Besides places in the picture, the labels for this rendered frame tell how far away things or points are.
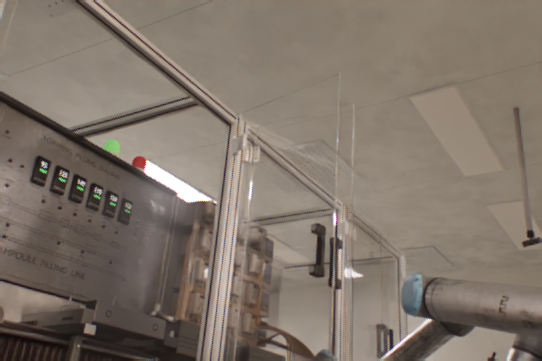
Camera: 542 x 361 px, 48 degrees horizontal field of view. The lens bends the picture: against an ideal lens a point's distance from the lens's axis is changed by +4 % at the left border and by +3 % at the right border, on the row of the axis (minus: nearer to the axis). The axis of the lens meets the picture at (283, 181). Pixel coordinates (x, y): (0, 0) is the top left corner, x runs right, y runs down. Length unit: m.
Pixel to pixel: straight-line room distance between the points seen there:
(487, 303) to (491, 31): 1.97
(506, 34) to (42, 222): 2.31
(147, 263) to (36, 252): 0.50
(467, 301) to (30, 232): 1.36
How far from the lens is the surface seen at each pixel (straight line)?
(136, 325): 1.85
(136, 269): 2.41
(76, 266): 2.22
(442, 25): 3.16
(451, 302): 1.59
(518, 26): 3.25
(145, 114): 2.11
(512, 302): 1.44
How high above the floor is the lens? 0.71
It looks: 25 degrees up
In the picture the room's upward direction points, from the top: 4 degrees clockwise
